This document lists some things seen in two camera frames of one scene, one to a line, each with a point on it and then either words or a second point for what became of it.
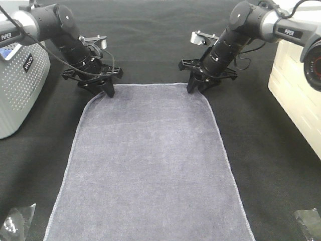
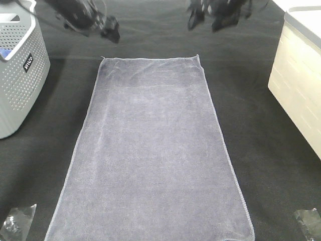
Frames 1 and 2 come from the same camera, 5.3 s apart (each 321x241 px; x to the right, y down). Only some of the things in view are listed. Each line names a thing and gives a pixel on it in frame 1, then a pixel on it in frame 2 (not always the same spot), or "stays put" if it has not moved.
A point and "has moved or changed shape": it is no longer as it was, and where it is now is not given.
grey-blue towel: x=149 y=163 has moved or changed shape
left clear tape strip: x=17 y=223 stays put
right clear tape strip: x=311 y=220 stays put
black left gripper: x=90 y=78 to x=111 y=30
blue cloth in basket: x=5 y=52 stays put
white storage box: x=289 y=83 stays put
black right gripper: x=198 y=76 to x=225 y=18
